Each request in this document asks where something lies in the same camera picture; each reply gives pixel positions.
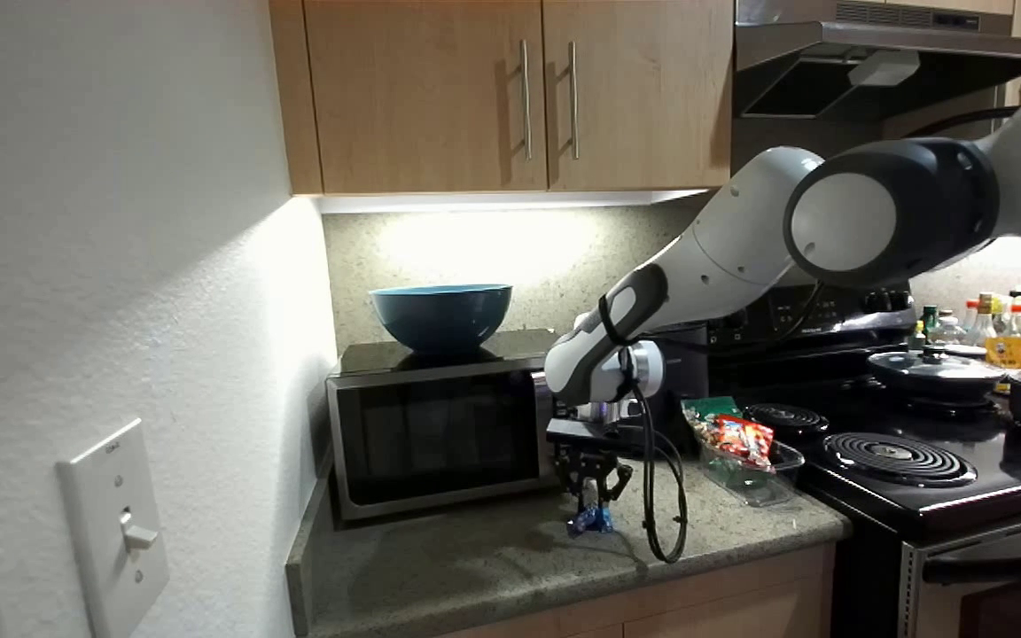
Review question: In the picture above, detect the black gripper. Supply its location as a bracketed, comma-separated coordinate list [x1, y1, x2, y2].
[548, 405, 639, 529]

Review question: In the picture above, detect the blue KitKat sachet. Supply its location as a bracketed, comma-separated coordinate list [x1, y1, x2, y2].
[566, 499, 614, 536]

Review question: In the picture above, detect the red snack sachet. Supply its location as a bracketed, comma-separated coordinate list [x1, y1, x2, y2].
[707, 413, 772, 468]

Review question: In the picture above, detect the green pistachio sachet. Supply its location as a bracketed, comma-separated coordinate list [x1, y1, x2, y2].
[681, 398, 741, 424]

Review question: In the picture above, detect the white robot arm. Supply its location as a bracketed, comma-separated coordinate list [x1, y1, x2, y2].
[544, 111, 1021, 455]

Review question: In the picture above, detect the clear plastic bowl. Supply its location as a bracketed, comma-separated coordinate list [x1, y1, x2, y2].
[681, 398, 805, 488]

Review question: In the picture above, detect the blue bowl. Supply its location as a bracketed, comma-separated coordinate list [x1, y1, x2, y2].
[371, 283, 510, 359]

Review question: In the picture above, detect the black steel microwave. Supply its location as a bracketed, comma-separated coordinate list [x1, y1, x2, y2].
[331, 328, 557, 523]

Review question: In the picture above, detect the wooden base cabinet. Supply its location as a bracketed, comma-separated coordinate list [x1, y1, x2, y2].
[448, 546, 835, 638]

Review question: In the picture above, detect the black frying pan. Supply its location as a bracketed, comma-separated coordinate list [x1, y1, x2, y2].
[870, 349, 1000, 399]

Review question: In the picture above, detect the black electric stove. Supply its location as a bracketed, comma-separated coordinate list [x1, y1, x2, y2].
[686, 288, 1021, 638]

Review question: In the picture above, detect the wooden cabinet right door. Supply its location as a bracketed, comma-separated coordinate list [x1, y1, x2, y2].
[544, 0, 733, 190]

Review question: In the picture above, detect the wooden cabinet door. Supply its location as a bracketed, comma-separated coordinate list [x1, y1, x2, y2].
[304, 0, 548, 195]
[544, 0, 733, 190]

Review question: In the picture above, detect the orange sauce bottle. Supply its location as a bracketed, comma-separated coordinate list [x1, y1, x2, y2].
[986, 302, 1021, 368]

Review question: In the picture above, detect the wooden cabinet left door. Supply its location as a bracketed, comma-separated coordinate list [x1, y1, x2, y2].
[304, 0, 548, 195]

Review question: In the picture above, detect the range hood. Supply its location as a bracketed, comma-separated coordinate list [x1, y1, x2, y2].
[733, 0, 1021, 119]

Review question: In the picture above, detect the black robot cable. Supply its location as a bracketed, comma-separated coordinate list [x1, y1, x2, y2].
[596, 293, 695, 566]

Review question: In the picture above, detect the white light switch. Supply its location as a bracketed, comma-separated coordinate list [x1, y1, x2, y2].
[58, 419, 172, 638]

